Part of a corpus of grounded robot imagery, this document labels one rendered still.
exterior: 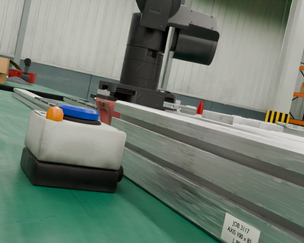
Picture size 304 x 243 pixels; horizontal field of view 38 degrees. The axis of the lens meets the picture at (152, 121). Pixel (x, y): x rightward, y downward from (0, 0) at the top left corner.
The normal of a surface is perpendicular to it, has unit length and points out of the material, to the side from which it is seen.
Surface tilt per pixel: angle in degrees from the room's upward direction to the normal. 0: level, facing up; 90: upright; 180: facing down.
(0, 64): 69
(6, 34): 90
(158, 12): 133
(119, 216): 0
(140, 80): 91
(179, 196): 90
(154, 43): 90
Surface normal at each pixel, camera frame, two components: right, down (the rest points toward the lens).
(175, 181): -0.89, -0.16
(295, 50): 0.44, 0.14
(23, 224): 0.20, -0.98
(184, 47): 0.00, 0.49
